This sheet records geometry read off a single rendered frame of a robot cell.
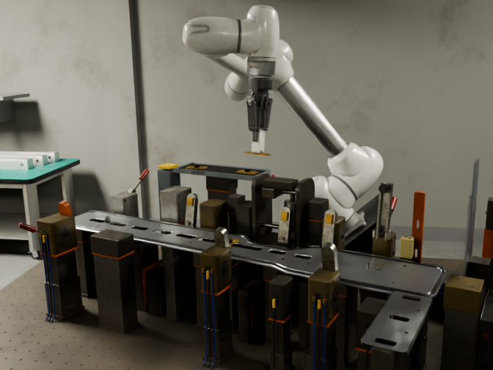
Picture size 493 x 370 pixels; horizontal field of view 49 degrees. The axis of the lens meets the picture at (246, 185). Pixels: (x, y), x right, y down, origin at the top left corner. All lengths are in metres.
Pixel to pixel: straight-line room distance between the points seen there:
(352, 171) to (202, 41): 0.95
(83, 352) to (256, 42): 1.10
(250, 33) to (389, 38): 3.10
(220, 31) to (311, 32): 3.07
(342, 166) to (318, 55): 2.47
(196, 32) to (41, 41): 3.81
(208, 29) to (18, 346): 1.17
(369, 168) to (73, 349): 1.34
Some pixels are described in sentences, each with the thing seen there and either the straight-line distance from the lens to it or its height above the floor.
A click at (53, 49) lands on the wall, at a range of 5.34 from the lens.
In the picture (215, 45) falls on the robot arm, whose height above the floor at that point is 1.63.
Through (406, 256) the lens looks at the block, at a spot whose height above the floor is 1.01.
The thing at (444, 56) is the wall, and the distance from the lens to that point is 4.76.
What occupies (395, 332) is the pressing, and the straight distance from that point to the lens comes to 1.28.
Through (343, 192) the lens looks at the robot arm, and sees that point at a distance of 2.30.
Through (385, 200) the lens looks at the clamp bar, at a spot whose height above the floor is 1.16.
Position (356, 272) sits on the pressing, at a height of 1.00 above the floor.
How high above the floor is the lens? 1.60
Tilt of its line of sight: 14 degrees down
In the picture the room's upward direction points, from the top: 1 degrees counter-clockwise
